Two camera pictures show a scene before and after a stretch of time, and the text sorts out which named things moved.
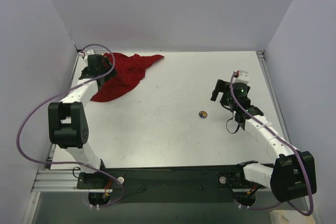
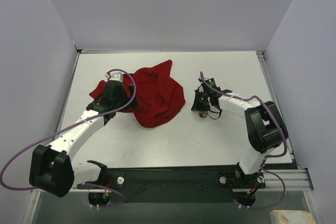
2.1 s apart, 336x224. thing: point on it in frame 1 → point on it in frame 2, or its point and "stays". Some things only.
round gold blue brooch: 202,114 stays
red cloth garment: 130,69 → 160,97
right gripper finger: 215,92 → 199,104
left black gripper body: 102,69 → 125,91
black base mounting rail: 168,184 stays
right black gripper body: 221,88 → 199,102
